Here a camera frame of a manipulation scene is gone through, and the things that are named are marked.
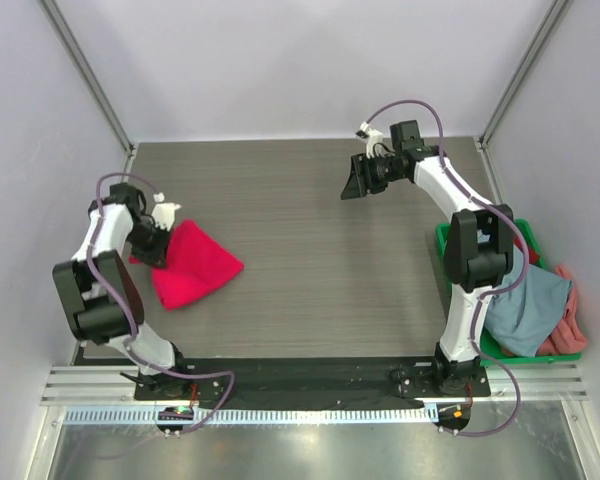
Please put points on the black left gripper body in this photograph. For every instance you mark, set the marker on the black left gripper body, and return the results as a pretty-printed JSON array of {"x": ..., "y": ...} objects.
[{"x": 154, "y": 251}]

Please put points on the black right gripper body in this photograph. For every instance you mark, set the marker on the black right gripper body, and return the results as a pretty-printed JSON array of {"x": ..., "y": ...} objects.
[{"x": 366, "y": 175}]

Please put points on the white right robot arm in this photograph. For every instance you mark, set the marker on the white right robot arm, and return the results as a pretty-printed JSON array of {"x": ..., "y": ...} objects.
[{"x": 479, "y": 250}]

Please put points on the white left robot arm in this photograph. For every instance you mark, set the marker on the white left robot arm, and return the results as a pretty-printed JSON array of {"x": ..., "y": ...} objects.
[{"x": 98, "y": 296}]

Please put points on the dark red t-shirt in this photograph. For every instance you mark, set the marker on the dark red t-shirt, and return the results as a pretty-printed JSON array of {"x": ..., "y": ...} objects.
[{"x": 533, "y": 256}]

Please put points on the light blue t-shirt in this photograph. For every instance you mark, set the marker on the light blue t-shirt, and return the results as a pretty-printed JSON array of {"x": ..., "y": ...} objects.
[{"x": 518, "y": 319}]

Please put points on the green plastic bin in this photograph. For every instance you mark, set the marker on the green plastic bin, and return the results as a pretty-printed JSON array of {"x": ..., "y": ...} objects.
[{"x": 491, "y": 347}]

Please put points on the pink t-shirt in bin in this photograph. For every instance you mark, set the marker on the pink t-shirt in bin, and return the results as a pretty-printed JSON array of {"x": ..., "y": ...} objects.
[{"x": 566, "y": 338}]

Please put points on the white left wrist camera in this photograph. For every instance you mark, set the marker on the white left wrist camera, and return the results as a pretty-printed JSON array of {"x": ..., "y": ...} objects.
[{"x": 164, "y": 213}]

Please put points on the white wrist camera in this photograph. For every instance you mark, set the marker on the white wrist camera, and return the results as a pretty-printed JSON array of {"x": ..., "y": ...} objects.
[
  {"x": 370, "y": 136},
  {"x": 164, "y": 213}
]

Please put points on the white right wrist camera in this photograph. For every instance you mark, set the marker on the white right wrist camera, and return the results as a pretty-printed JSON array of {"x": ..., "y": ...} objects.
[{"x": 370, "y": 136}]

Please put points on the aluminium frame rail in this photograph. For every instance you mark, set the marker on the aluminium frame rail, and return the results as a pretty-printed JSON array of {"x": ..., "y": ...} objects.
[{"x": 95, "y": 385}]

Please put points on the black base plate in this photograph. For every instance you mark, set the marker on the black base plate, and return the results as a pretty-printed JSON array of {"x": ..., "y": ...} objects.
[{"x": 277, "y": 382}]

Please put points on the left aluminium corner post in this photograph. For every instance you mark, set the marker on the left aluminium corner post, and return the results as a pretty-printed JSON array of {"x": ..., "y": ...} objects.
[{"x": 77, "y": 57}]

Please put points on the aluminium corner post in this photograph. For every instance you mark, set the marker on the aluminium corner post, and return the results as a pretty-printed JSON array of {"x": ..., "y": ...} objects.
[
  {"x": 539, "y": 40},
  {"x": 77, "y": 57}
]

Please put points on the white slotted cable duct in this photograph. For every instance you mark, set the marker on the white slotted cable duct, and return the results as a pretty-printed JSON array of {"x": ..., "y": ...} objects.
[{"x": 180, "y": 415}]

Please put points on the right aluminium corner post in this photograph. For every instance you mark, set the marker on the right aluminium corner post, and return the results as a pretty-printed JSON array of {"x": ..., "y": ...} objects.
[{"x": 539, "y": 40}]

